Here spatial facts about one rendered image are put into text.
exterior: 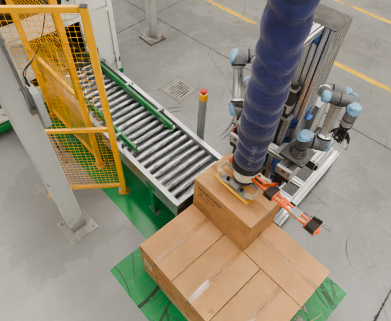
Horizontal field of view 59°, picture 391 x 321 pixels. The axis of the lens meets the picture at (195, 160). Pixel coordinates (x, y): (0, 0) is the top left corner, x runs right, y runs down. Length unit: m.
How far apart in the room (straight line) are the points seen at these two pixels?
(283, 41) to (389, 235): 2.90
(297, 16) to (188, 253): 1.97
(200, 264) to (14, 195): 2.22
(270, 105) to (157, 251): 1.57
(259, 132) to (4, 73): 1.49
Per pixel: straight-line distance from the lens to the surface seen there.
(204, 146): 3.43
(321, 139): 2.80
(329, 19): 2.60
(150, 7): 5.61
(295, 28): 1.67
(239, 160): 2.34
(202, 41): 5.85
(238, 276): 2.87
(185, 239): 2.94
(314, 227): 2.42
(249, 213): 2.65
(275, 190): 2.49
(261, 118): 1.99
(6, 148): 4.62
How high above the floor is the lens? 3.22
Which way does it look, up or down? 52 degrees down
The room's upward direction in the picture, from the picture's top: 4 degrees clockwise
